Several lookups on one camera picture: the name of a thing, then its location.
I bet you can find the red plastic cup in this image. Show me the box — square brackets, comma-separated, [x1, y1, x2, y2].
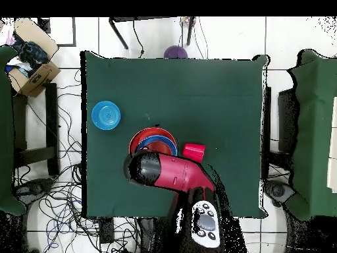
[182, 142, 206, 163]

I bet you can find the green cloth covered table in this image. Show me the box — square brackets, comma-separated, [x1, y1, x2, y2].
[0, 45, 27, 216]
[285, 49, 337, 221]

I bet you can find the black stand base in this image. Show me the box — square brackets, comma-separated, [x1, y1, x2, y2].
[13, 177, 55, 205]
[263, 179, 296, 209]

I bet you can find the purple plastic bowl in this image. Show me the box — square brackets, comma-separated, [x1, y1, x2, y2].
[163, 45, 189, 59]

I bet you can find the dark green tablecloth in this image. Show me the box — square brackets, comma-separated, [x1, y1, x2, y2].
[80, 50, 269, 219]

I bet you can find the black cable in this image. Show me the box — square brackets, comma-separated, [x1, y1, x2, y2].
[132, 19, 146, 58]

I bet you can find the large blue plastic bowl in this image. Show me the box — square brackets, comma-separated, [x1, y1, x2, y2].
[135, 134, 179, 156]

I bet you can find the small orange flat-bottomed bowl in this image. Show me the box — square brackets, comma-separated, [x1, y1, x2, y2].
[143, 141, 173, 155]

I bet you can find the small blue flat-bottomed bowl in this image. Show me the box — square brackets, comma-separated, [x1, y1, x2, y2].
[91, 100, 122, 131]

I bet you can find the black box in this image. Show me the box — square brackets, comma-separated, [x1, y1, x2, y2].
[37, 17, 51, 34]

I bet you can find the black metal table frame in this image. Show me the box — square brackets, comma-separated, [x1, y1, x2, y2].
[108, 16, 197, 51]

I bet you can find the dark clothes bundle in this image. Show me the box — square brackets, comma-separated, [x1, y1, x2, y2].
[9, 34, 51, 77]

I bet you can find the black power strip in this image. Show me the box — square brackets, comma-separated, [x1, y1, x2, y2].
[98, 217, 115, 244]

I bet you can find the beige board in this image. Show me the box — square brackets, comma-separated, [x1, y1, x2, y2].
[326, 96, 337, 194]

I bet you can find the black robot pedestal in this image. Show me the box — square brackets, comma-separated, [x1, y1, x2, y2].
[135, 217, 174, 253]

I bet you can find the black bench frame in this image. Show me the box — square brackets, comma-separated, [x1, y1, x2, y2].
[11, 82, 61, 177]

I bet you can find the tangle of black cables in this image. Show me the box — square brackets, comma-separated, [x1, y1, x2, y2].
[13, 68, 138, 253]

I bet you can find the large orange plastic bowl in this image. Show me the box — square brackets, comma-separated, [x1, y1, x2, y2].
[128, 126, 178, 156]

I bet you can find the cardboard box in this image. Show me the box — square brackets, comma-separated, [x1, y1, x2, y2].
[5, 18, 62, 99]

